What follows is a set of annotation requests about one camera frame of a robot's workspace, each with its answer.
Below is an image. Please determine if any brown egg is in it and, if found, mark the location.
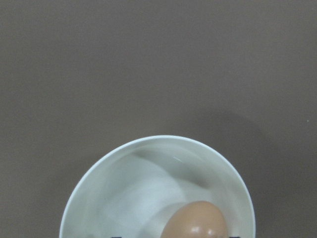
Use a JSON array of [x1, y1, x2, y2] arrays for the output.
[[161, 201, 229, 238]]

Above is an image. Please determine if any white bowl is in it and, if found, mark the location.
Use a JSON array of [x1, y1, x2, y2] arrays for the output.
[[59, 135, 256, 238]]

